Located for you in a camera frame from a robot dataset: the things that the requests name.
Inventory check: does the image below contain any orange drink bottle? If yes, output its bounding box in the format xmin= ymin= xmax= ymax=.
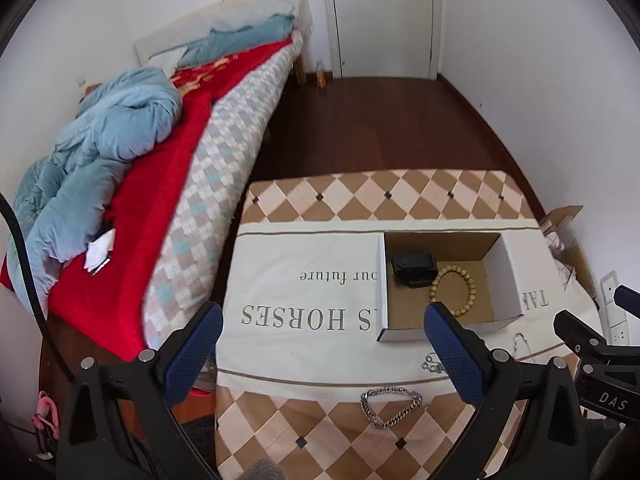
xmin=316 ymin=60 xmax=326 ymax=89

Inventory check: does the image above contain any thin silver chain bracelet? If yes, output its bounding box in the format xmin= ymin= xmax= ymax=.
xmin=512 ymin=331 xmax=536 ymax=363

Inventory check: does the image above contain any light blue duvet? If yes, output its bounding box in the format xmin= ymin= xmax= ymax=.
xmin=13 ymin=66 xmax=182 ymax=304

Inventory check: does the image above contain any white power strip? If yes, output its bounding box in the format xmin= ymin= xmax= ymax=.
xmin=600 ymin=271 xmax=629 ymax=346

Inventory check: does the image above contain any brown cardboard box floor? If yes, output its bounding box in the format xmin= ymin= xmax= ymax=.
xmin=539 ymin=205 xmax=597 ymax=299

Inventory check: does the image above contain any white door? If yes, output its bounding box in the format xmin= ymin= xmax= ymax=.
xmin=324 ymin=0 xmax=445 ymax=80

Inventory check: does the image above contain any pink object on floor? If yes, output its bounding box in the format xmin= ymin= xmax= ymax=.
xmin=30 ymin=391 xmax=60 ymax=440

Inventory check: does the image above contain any thick silver chain bracelet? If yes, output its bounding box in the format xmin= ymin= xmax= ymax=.
xmin=359 ymin=386 xmax=424 ymax=430

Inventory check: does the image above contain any red bed blanket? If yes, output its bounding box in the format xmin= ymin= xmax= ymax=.
xmin=0 ymin=40 xmax=295 ymax=363

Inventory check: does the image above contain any checkered beige tablecloth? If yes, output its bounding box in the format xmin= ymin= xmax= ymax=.
xmin=214 ymin=168 xmax=601 ymax=480

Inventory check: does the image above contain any open white cardboard box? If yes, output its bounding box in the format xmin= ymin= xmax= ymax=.
xmin=378 ymin=231 xmax=523 ymax=342

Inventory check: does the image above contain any black fitness band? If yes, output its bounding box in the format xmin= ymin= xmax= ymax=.
xmin=392 ymin=252 xmax=438 ymax=288

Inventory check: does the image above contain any wooden bead bracelet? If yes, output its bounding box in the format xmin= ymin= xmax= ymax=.
xmin=428 ymin=264 xmax=478 ymax=319

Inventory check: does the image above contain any checkered bed sheet mattress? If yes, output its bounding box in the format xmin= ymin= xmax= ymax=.
xmin=142 ymin=29 xmax=304 ymax=349

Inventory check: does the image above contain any white paper on bed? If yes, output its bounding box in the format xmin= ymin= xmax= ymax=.
xmin=84 ymin=229 xmax=116 ymax=274

